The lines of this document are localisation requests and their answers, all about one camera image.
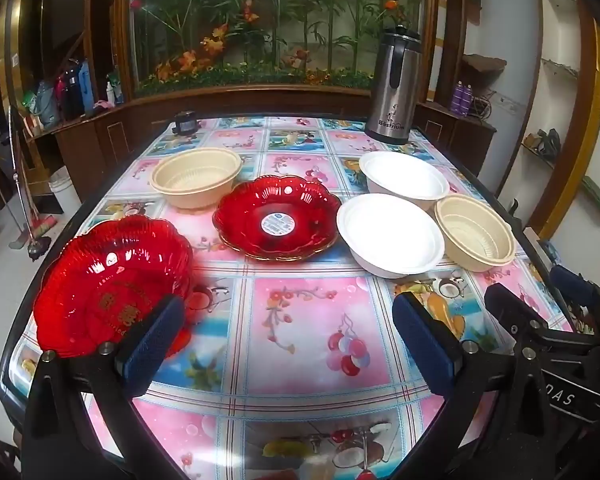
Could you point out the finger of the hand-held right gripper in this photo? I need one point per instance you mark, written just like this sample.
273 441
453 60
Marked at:
575 282
510 307

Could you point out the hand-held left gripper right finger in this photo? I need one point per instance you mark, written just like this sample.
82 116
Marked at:
430 347

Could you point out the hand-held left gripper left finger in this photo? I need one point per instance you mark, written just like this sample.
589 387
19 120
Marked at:
152 345

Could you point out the beige ribbed plastic bowl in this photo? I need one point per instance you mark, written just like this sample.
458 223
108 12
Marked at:
475 240
197 177

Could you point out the red plate with gold print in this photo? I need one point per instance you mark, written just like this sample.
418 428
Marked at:
105 285

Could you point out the white foam bowl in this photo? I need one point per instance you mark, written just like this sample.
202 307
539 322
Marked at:
390 235
405 180

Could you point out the red plate with gold rim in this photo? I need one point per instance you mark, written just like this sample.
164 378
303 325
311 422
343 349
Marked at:
275 220

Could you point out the printed fruit tablecloth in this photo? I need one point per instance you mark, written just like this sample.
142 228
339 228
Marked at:
300 320

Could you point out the pair of dark shoes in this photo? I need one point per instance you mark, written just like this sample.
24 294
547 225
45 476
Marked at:
544 142

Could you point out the colourful bristle broom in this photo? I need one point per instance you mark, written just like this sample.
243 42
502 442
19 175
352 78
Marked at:
42 227

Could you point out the white plastic bucket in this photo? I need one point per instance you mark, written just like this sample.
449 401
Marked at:
65 190

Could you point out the purple bottle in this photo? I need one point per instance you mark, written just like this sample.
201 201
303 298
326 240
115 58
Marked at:
467 99
458 97

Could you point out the small black round object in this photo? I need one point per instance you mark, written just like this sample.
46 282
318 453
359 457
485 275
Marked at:
185 122

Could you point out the dark wooden cabinet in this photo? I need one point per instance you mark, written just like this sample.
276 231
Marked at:
140 120

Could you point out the pink cloth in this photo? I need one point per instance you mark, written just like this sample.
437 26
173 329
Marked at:
102 105

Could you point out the stainless steel thermos jug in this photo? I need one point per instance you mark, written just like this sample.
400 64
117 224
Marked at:
392 90

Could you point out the white spray bottle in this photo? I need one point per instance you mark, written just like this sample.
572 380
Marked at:
111 91

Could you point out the grey bag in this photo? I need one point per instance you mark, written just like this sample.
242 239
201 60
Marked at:
45 105

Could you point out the glass display with artificial flowers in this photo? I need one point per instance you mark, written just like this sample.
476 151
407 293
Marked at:
260 25

